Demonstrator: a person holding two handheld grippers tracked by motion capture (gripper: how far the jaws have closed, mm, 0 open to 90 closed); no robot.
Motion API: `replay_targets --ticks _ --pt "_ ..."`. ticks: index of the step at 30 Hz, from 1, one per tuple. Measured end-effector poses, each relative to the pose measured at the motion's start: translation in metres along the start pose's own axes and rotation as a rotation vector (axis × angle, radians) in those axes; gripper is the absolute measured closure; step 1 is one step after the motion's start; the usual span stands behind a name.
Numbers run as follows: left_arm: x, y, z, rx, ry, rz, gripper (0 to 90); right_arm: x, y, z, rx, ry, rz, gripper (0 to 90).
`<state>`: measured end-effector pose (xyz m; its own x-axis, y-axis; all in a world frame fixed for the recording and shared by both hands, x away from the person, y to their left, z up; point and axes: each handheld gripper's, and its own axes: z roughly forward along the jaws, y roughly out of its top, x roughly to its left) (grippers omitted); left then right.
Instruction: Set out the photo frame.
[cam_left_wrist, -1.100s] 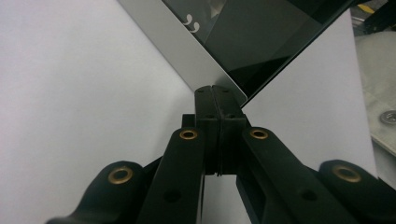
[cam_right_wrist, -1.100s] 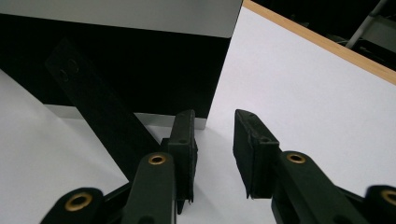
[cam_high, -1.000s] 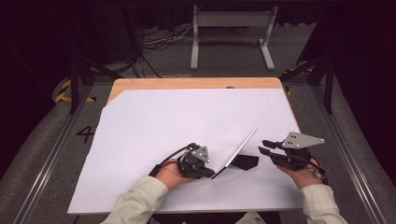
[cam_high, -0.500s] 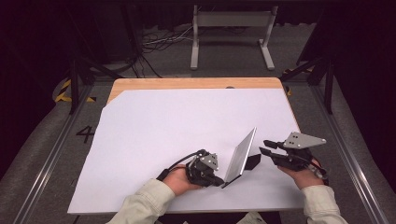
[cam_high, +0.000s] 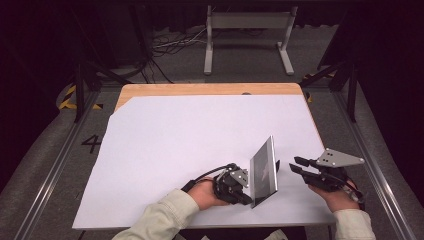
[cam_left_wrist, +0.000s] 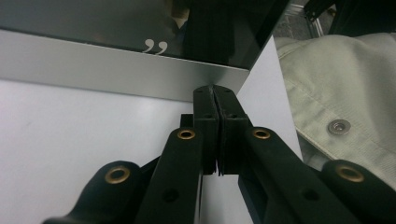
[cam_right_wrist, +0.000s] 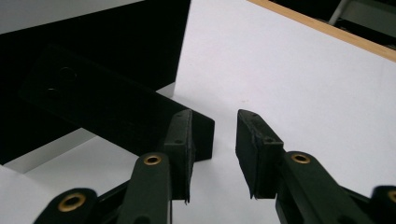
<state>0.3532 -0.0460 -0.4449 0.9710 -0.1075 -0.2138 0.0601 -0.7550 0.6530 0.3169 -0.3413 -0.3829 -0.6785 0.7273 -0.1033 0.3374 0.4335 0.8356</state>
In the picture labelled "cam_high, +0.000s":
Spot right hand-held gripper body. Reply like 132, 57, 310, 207
307, 148, 366, 193

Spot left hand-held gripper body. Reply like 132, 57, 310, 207
213, 163, 250, 205

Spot person's right hand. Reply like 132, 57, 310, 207
307, 181, 363, 214

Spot person's left hand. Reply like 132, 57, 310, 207
187, 177, 230, 211

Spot person's legs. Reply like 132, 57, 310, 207
262, 229, 290, 240

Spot white table cover sheet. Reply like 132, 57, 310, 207
72, 94, 336, 231

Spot black metal stand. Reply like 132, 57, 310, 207
70, 58, 132, 123
299, 59, 360, 123

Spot white metal stand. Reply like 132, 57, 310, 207
203, 4, 299, 76

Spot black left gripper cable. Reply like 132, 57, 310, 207
180, 162, 240, 194

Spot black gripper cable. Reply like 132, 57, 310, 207
345, 180, 367, 205
180, 162, 240, 194

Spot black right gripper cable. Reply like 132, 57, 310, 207
345, 180, 367, 205

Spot metal floor rail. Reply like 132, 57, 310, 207
13, 89, 102, 240
332, 91, 418, 240

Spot bundle of floor cables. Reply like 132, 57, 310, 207
151, 27, 208, 57

